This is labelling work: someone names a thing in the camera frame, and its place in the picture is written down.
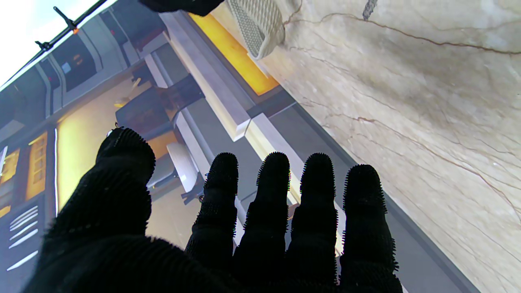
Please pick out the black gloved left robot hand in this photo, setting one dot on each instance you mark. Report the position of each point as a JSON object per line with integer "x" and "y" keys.
{"x": 101, "y": 228}

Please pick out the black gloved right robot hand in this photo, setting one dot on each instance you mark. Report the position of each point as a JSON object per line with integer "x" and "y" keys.
{"x": 183, "y": 5}

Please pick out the pale grey braided belt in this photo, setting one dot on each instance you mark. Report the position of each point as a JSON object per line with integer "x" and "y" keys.
{"x": 260, "y": 28}

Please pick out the printed kitchen scene backdrop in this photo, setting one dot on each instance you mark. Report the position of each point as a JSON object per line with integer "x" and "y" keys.
{"x": 215, "y": 89}

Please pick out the black backdrop stand rod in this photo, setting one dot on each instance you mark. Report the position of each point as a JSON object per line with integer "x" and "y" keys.
{"x": 61, "y": 34}

